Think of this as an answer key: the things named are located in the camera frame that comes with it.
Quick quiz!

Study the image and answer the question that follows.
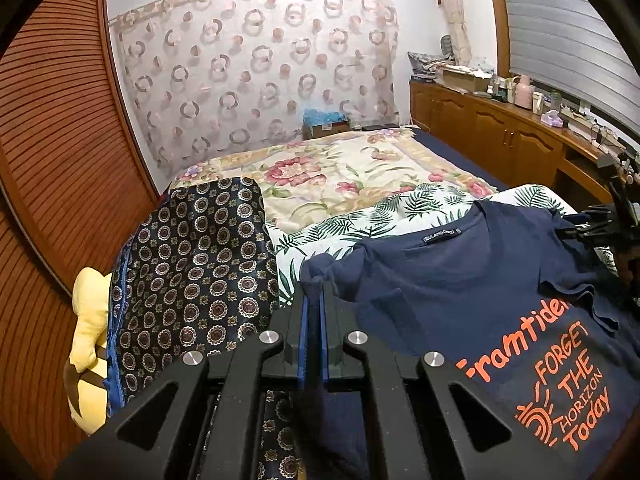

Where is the navy blue printed t-shirt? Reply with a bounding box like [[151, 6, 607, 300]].
[[299, 200, 639, 479]]

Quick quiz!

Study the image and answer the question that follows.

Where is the wooden sideboard cabinet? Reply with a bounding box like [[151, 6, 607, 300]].
[[409, 80, 612, 209]]

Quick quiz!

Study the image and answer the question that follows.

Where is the yellow plush pillow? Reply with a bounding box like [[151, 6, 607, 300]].
[[63, 268, 111, 434]]

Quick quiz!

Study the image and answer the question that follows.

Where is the navy circle-patterned folded cloth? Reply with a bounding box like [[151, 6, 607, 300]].
[[106, 177, 300, 479]]

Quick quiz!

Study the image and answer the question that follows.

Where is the pink thermos bottle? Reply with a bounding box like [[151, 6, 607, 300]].
[[513, 75, 534, 110]]

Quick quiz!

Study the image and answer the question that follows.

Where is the white palm-leaf bed cover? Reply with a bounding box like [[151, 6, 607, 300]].
[[264, 182, 618, 306]]

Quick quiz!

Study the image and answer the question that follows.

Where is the grey window blind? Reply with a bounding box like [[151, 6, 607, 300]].
[[506, 0, 639, 133]]

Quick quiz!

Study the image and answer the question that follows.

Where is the navy blue bed sheet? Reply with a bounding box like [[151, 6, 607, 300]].
[[412, 128, 509, 192]]

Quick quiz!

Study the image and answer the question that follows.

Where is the cardboard box on sideboard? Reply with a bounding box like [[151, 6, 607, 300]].
[[440, 66, 494, 93]]

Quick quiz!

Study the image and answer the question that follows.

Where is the cream floral blanket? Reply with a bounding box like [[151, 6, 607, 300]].
[[169, 127, 497, 233]]

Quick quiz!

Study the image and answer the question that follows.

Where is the brown louvered wardrobe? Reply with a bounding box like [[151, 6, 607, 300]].
[[1, 0, 157, 479]]

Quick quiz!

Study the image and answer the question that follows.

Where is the cream side curtain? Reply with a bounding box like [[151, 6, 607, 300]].
[[442, 0, 472, 66]]

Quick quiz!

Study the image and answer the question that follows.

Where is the cardboard box with blue bag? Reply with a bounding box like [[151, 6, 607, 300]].
[[302, 108, 350, 140]]

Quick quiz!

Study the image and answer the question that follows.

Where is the pink circle-patterned curtain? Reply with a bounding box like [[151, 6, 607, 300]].
[[111, 0, 398, 177]]

